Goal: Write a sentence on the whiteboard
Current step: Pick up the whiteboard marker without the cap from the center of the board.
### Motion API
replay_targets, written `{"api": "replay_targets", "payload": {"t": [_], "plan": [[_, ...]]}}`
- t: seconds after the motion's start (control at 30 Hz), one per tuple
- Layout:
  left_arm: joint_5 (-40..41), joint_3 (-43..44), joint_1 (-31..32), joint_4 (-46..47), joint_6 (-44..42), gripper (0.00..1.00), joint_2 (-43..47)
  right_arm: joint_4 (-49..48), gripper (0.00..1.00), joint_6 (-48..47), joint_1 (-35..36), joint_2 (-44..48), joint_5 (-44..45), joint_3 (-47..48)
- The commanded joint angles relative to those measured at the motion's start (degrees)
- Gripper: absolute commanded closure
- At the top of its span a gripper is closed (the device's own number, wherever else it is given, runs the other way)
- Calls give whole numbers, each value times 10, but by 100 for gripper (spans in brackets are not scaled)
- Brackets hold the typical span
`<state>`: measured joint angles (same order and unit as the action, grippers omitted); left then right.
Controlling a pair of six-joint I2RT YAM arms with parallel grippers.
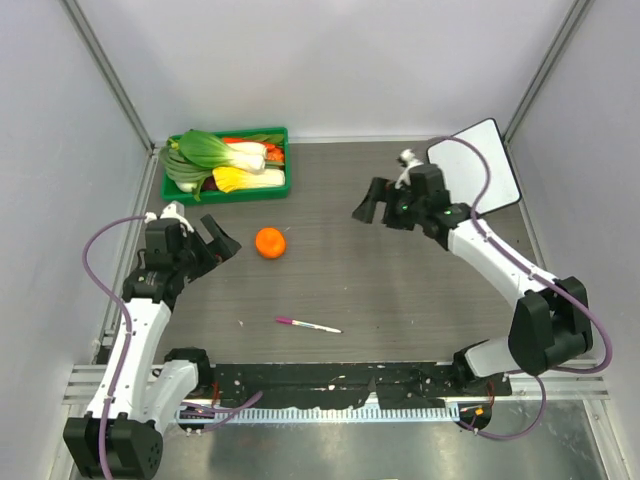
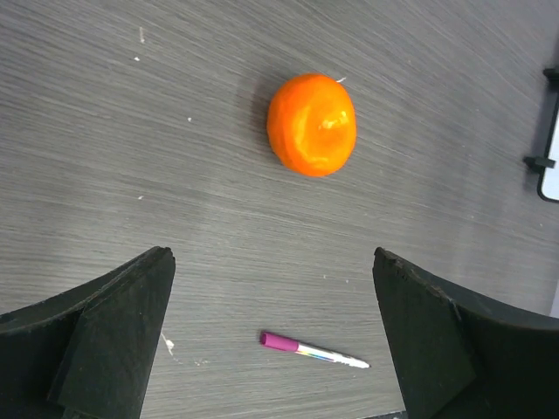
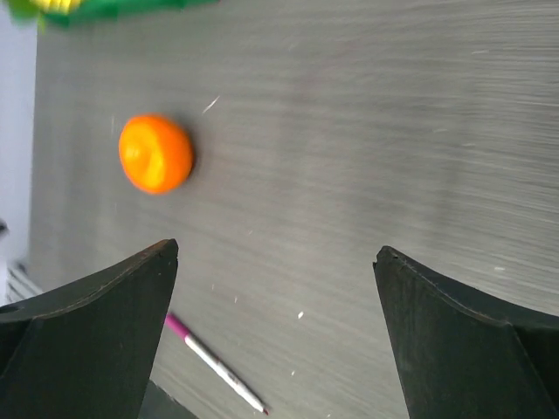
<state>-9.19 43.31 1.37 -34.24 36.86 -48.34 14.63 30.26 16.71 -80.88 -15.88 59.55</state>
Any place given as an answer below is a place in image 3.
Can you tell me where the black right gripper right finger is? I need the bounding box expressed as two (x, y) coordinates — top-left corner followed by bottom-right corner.
(373, 246), (558, 418)

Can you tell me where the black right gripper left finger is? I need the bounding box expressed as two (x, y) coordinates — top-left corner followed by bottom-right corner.
(1, 239), (178, 418)

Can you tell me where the white marker with magenta cap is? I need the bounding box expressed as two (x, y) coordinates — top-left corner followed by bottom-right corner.
(164, 313), (269, 416)

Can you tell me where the orange mandarin fruit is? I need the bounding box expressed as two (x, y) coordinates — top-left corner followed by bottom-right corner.
(119, 113), (195, 195)

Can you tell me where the green plastic vegetable tray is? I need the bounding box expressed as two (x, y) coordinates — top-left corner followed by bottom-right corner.
(1, 0), (211, 28)

